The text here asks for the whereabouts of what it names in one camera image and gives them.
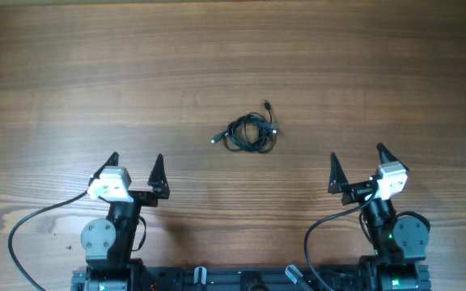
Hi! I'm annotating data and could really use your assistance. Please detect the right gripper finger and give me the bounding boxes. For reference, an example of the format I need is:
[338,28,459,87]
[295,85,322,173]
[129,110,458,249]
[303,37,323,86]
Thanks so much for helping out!
[328,152,349,194]
[376,143,408,170]

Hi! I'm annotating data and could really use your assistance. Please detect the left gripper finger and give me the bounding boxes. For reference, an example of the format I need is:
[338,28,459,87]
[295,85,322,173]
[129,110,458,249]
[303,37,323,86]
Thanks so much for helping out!
[91,152,119,180]
[147,154,170,199]

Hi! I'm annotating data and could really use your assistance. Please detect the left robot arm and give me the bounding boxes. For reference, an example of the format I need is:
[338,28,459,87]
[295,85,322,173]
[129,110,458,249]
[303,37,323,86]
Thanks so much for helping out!
[70,152,170,291]

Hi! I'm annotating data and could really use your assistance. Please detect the right camera black cable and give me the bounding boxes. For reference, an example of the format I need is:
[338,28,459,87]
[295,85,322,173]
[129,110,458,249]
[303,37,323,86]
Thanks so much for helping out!
[303,177,379,291]

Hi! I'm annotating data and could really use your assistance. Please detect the camera black cable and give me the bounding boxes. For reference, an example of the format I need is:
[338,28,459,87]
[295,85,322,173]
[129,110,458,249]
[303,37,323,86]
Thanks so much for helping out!
[7,189,91,291]
[303,177,379,291]

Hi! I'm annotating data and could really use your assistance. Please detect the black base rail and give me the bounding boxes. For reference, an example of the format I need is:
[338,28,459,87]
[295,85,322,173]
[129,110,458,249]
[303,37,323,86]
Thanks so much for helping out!
[70,264,432,291]

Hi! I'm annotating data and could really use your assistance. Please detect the left camera black cable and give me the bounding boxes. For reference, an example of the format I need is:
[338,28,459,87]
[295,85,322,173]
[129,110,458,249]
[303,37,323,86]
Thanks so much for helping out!
[7,189,91,291]

